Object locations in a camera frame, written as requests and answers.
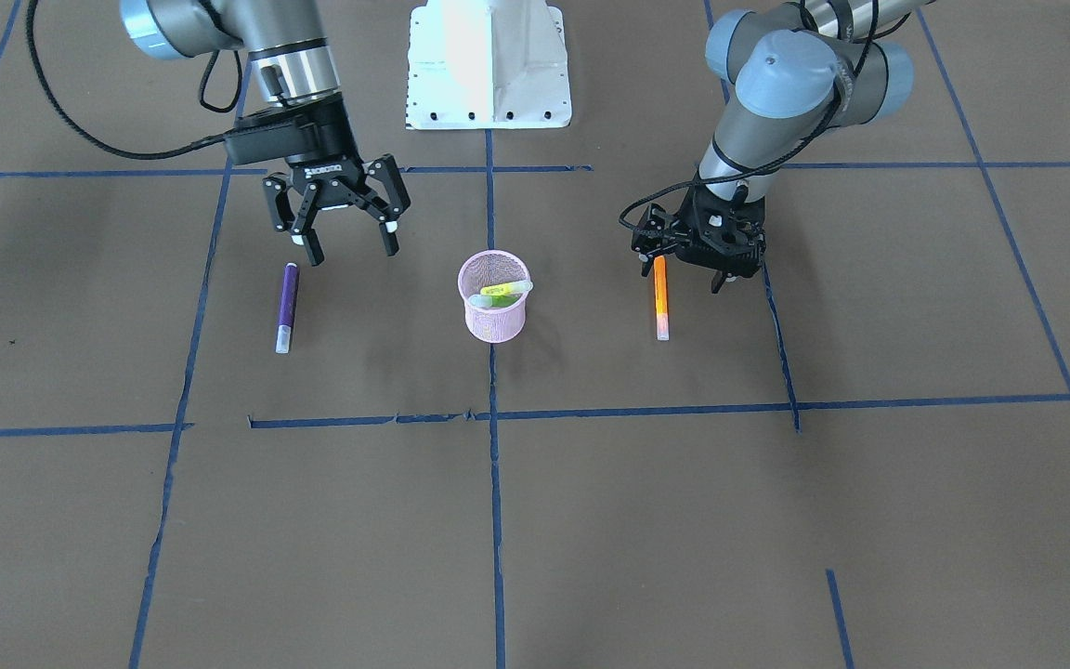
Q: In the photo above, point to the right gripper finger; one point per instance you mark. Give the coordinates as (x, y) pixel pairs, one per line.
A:
(378, 189)
(297, 222)

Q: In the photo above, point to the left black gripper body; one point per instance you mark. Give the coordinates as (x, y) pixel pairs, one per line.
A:
(648, 240)

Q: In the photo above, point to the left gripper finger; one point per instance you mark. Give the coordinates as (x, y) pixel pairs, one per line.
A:
(648, 260)
(721, 278)

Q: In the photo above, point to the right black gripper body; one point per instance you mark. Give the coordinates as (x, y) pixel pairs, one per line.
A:
(326, 139)

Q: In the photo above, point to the orange highlighter pen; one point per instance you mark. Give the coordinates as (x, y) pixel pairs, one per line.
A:
(661, 299)

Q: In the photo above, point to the purple highlighter pen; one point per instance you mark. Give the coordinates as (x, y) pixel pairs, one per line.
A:
(290, 281)

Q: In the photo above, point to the yellow highlighter pen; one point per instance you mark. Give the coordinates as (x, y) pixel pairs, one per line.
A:
(507, 289)

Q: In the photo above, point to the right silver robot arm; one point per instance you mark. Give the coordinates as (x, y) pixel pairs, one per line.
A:
(285, 41)

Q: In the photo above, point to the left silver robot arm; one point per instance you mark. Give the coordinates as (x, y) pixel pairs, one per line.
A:
(795, 72)

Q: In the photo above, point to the pink mesh pen holder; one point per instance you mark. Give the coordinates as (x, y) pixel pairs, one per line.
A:
(493, 326)

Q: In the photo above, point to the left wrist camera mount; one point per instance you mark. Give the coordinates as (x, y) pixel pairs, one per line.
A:
(657, 231)

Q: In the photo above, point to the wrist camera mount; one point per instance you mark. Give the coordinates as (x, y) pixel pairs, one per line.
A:
(657, 231)
(257, 143)

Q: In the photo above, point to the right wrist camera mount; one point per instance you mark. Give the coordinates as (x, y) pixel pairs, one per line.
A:
(257, 143)

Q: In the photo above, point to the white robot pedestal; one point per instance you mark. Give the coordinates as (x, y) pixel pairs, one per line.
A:
(479, 65)

